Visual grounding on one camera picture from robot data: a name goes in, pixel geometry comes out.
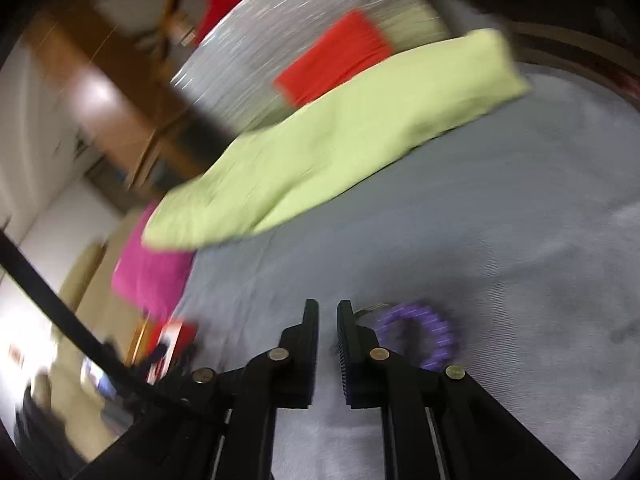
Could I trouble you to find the purple bead bracelet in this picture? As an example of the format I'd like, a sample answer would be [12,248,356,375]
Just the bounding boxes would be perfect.
[372,300,459,373]

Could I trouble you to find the thin silver bangle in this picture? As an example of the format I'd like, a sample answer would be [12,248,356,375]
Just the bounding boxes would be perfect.
[354,302,393,320]

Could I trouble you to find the red jewelry box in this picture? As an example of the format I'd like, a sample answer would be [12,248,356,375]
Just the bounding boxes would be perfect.
[146,320,198,385]

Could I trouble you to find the magenta pink pillow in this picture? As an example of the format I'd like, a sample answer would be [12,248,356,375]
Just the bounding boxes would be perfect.
[111,203,195,322]

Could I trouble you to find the beige sofa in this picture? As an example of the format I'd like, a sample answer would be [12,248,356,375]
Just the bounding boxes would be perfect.
[19,209,151,461]

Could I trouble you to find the light green folded blanket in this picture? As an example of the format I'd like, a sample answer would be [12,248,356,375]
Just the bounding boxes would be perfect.
[142,29,529,252]

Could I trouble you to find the silver foil insulation sheet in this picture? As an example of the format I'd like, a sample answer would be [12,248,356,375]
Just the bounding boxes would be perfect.
[171,0,449,136]

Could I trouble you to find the red small pillow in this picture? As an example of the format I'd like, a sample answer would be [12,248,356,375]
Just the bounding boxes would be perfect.
[273,9,394,107]

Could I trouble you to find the wooden cabinet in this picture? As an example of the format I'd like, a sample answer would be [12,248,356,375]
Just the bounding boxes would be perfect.
[25,0,224,194]

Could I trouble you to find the black cable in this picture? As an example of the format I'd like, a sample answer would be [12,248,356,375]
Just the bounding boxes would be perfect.
[0,231,172,411]

